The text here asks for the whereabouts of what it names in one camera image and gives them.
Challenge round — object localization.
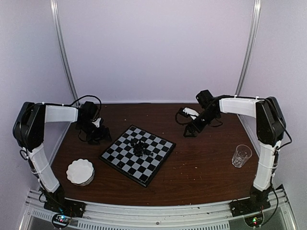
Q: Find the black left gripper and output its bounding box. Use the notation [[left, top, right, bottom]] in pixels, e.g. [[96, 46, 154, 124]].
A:
[[76, 120, 112, 145]]

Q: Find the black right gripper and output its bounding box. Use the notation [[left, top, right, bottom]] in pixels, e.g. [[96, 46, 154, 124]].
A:
[[184, 109, 219, 137]]

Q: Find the black and grey chessboard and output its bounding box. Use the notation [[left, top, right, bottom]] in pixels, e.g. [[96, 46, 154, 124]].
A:
[[99, 125, 176, 187]]

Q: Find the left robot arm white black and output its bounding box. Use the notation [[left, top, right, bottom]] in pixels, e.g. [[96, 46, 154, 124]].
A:
[[12, 102, 112, 213]]

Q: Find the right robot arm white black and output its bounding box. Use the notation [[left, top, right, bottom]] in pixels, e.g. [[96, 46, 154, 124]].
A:
[[177, 90, 286, 212]]

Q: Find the pile of black chess pieces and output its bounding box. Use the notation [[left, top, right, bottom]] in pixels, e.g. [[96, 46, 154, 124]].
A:
[[130, 138, 153, 157]]

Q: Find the left round control board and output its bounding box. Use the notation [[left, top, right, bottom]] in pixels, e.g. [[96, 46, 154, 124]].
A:
[[51, 213, 71, 228]]

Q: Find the round control board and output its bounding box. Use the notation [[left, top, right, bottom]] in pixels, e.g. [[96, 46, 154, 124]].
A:
[[51, 213, 71, 228], [244, 213, 264, 228]]

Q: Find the right round control board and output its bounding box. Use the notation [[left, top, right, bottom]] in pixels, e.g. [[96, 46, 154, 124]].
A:
[[244, 213, 264, 228]]

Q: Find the white scalloped bowl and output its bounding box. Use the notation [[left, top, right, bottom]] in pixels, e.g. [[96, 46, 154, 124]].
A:
[[66, 159, 95, 186]]

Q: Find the clear drinking glass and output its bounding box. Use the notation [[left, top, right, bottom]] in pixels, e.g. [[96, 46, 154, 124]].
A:
[[232, 144, 252, 168]]

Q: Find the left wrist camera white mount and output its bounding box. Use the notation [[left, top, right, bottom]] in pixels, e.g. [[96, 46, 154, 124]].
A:
[[92, 117, 104, 128]]

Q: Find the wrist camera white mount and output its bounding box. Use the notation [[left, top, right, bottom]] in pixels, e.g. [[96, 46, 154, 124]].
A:
[[92, 117, 104, 128], [179, 107, 199, 119]]

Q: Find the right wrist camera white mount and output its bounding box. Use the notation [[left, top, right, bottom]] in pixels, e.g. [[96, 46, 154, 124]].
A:
[[179, 107, 199, 119]]

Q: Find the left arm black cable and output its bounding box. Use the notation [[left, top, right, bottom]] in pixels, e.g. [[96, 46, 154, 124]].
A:
[[71, 95, 102, 120]]

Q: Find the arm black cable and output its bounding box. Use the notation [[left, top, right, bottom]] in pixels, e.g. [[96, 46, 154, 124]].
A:
[[71, 95, 102, 120], [273, 124, 294, 216]]

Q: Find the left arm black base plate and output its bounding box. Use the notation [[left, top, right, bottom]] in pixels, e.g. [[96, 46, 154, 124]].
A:
[[44, 199, 86, 218]]

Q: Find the aluminium front rail frame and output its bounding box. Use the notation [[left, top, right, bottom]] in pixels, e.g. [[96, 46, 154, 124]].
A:
[[19, 184, 298, 230]]

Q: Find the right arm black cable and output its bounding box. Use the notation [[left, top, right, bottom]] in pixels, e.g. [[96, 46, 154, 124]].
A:
[[273, 124, 294, 216]]

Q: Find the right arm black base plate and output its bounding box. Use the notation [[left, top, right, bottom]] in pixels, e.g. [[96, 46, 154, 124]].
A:
[[229, 198, 271, 217]]

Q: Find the left aluminium corner post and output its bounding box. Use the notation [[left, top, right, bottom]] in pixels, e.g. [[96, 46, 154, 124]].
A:
[[50, 0, 78, 100]]

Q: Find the aluminium corner post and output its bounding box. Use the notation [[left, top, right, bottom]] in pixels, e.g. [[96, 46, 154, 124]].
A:
[[50, 0, 78, 100], [235, 0, 262, 95]]

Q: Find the right aluminium corner post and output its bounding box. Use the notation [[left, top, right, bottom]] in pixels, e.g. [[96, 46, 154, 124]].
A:
[[235, 0, 262, 95]]

